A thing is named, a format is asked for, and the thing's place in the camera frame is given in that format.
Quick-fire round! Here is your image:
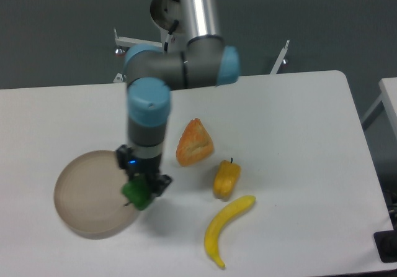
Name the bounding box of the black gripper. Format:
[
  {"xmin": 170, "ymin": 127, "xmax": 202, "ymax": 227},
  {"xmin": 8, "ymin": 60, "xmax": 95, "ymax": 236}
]
[{"xmin": 115, "ymin": 145, "xmax": 172, "ymax": 197}]

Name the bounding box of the green bell pepper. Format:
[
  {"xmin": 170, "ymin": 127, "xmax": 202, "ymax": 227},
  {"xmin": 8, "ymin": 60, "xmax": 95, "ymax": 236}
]
[{"xmin": 121, "ymin": 178, "xmax": 153, "ymax": 211}]

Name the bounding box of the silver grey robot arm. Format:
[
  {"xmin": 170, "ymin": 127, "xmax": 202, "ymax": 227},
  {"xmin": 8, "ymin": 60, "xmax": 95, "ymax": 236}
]
[{"xmin": 116, "ymin": 0, "xmax": 240, "ymax": 200}]

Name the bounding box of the beige round plate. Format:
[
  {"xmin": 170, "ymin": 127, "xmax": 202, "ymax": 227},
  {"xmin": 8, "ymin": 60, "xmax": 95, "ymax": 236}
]
[{"xmin": 53, "ymin": 150, "xmax": 139, "ymax": 239}]

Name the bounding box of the yellow orange bell pepper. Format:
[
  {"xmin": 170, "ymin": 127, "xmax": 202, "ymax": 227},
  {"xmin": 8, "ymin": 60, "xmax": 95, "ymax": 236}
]
[{"xmin": 213, "ymin": 158, "xmax": 241, "ymax": 199}]

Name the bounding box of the orange triangular pastry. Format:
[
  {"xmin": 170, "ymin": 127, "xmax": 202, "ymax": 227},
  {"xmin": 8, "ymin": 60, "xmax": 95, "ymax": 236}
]
[{"xmin": 176, "ymin": 118, "xmax": 214, "ymax": 166}]

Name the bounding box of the yellow banana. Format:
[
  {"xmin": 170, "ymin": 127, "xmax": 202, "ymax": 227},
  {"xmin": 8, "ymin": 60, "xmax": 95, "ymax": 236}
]
[{"xmin": 203, "ymin": 195, "xmax": 256, "ymax": 270}]

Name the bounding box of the black device at table edge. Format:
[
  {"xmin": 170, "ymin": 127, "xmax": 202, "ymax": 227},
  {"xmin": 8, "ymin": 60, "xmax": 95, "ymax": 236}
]
[{"xmin": 373, "ymin": 230, "xmax": 396, "ymax": 263}]

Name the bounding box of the white side table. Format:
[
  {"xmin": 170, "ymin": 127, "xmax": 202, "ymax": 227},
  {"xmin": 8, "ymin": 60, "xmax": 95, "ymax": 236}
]
[{"xmin": 360, "ymin": 77, "xmax": 397, "ymax": 136}]

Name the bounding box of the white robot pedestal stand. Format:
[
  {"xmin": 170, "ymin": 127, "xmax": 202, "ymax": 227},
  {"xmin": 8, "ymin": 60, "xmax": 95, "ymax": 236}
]
[{"xmin": 112, "ymin": 0, "xmax": 290, "ymax": 84}]

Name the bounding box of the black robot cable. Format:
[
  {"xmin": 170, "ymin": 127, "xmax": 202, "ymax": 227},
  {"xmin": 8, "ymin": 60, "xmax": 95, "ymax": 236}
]
[{"xmin": 163, "ymin": 19, "xmax": 179, "ymax": 54}]

